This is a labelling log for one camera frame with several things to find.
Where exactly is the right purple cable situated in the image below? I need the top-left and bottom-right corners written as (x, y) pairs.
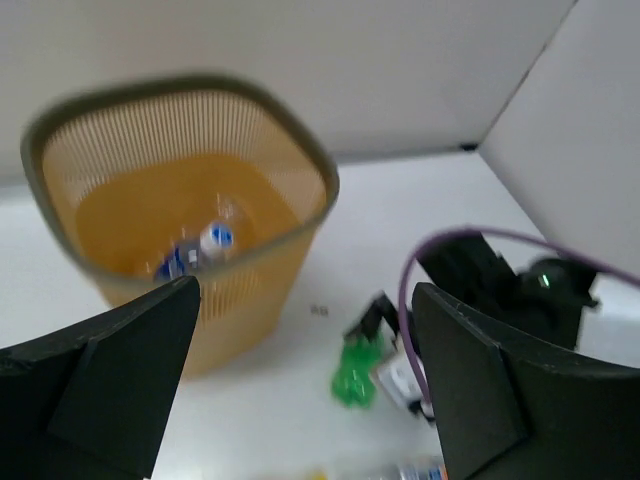
top-left (399, 227), bottom-right (640, 406)

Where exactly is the white orange label bottle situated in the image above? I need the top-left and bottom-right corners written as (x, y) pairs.
top-left (366, 459), bottom-right (448, 480)

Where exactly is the green plastic bottle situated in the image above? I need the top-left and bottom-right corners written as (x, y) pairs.
top-left (330, 335), bottom-right (385, 410)

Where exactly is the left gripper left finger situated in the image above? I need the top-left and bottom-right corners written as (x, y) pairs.
top-left (1, 276), bottom-right (201, 479)

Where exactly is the orange label yellow cap bottle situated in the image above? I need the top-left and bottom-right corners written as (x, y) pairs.
top-left (292, 468), bottom-right (330, 480)

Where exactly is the orange mesh waste bin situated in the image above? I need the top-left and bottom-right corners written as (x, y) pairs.
top-left (20, 72), bottom-right (340, 378)

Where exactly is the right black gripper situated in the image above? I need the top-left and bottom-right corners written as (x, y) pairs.
top-left (343, 292), bottom-right (435, 425)

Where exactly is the blue label plastic bottle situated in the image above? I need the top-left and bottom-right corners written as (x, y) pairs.
top-left (137, 193), bottom-right (255, 282)

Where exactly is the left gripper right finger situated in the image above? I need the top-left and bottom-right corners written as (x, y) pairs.
top-left (412, 283), bottom-right (639, 479)

